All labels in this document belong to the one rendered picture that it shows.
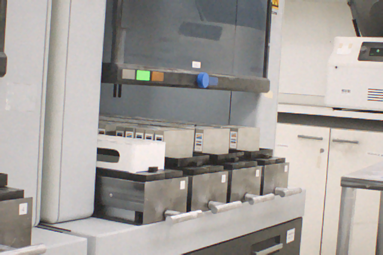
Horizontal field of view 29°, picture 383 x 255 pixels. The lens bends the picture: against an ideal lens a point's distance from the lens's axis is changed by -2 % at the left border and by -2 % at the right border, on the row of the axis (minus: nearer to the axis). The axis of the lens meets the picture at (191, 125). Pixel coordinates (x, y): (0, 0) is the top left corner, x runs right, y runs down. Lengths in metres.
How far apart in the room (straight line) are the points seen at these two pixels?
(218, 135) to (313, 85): 2.73
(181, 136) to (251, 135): 0.31
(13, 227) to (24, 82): 0.23
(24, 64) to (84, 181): 0.24
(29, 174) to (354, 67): 2.59
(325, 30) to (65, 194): 3.22
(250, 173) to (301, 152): 2.08
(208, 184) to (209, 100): 0.48
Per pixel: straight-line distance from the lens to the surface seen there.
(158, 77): 1.32
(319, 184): 3.59
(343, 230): 1.39
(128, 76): 1.25
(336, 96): 3.56
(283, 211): 1.73
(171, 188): 1.27
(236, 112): 1.79
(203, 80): 1.44
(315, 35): 4.29
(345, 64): 3.55
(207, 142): 1.52
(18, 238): 0.99
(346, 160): 3.54
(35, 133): 1.12
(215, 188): 1.41
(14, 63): 1.08
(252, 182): 1.55
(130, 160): 1.24
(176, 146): 1.42
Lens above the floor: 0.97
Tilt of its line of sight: 3 degrees down
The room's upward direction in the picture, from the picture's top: 4 degrees clockwise
